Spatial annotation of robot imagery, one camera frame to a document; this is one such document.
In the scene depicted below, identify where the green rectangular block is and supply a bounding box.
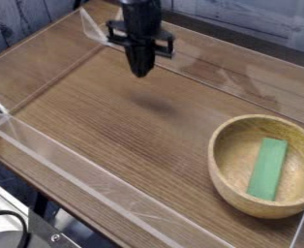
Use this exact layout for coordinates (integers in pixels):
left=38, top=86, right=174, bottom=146
left=246, top=138, right=288, bottom=201

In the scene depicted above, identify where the brown wooden bowl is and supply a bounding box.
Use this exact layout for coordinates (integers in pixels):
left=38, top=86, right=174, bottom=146
left=208, top=114, right=304, bottom=219

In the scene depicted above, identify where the black cable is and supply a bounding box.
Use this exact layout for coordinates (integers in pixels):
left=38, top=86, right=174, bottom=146
left=0, top=209, right=30, bottom=248

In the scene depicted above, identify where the black table leg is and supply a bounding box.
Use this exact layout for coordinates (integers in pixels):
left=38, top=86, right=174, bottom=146
left=33, top=193, right=49, bottom=217

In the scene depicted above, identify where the grey metal bracket with screw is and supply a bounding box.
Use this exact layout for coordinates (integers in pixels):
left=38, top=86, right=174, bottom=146
left=26, top=210, right=81, bottom=248

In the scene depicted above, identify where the clear acrylic front barrier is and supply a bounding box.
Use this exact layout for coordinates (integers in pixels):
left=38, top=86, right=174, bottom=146
left=0, top=103, right=236, bottom=248

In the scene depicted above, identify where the clear acrylic corner bracket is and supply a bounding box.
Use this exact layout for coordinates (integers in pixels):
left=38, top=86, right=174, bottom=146
left=80, top=8, right=113, bottom=47

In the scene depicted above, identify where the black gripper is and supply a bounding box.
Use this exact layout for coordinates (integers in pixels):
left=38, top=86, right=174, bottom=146
left=106, top=0, right=174, bottom=78

